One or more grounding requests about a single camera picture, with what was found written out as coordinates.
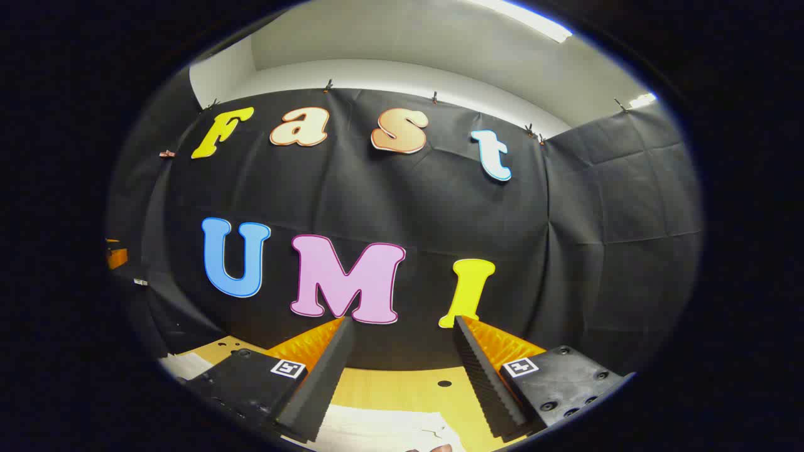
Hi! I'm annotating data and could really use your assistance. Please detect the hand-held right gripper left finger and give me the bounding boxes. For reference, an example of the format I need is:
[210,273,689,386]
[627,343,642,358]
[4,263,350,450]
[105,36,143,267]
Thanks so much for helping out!
[179,317,356,445]

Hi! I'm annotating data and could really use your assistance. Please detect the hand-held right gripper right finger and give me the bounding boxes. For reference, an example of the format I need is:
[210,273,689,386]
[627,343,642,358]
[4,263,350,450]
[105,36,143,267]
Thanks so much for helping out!
[454,315,636,443]

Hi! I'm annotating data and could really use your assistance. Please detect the white jeans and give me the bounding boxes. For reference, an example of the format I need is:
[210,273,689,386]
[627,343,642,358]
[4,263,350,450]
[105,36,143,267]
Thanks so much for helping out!
[160,353,467,452]

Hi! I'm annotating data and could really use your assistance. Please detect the black backdrop cloth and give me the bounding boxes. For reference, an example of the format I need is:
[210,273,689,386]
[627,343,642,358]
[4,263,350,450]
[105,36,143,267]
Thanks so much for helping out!
[107,66,703,377]

